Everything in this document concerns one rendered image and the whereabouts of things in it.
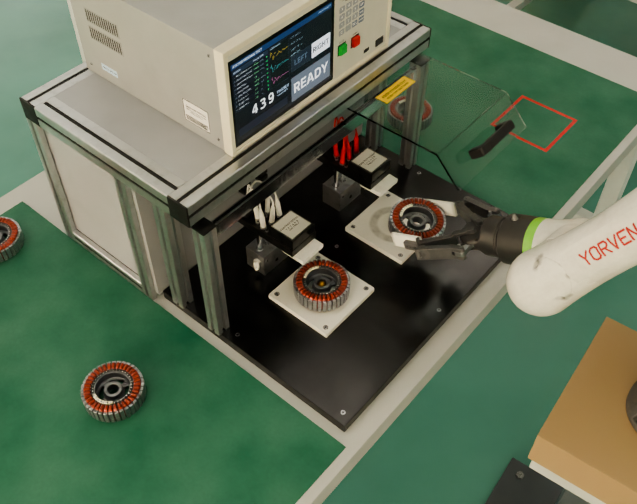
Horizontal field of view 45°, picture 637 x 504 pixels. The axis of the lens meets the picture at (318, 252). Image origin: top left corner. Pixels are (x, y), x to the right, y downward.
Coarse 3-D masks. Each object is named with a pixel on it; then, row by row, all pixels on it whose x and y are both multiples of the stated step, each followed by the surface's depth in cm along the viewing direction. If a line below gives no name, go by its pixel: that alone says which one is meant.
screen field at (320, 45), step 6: (324, 36) 134; (318, 42) 133; (324, 42) 135; (306, 48) 131; (312, 48) 133; (318, 48) 134; (324, 48) 136; (300, 54) 131; (306, 54) 132; (312, 54) 134; (294, 60) 130; (300, 60) 132; (306, 60) 133; (294, 66) 131
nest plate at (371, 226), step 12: (372, 204) 170; (384, 204) 170; (360, 216) 168; (372, 216) 168; (384, 216) 168; (348, 228) 165; (360, 228) 165; (372, 228) 165; (384, 228) 165; (372, 240) 163; (384, 240) 163; (384, 252) 162; (396, 252) 161; (408, 252) 161
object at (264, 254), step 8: (256, 240) 157; (264, 240) 157; (248, 248) 156; (256, 248) 156; (264, 248) 156; (272, 248) 156; (248, 256) 158; (256, 256) 156; (264, 256) 154; (272, 256) 156; (280, 256) 159; (248, 264) 160; (264, 264) 156; (272, 264) 158; (264, 272) 157
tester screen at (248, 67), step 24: (312, 24) 129; (264, 48) 122; (288, 48) 127; (240, 72) 121; (264, 72) 125; (288, 72) 131; (240, 96) 124; (264, 96) 129; (288, 96) 134; (240, 120) 127; (264, 120) 132
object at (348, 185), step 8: (328, 184) 168; (344, 184) 168; (352, 184) 169; (328, 192) 169; (336, 192) 167; (344, 192) 168; (352, 192) 171; (360, 192) 174; (328, 200) 171; (336, 200) 169; (344, 200) 170; (336, 208) 170
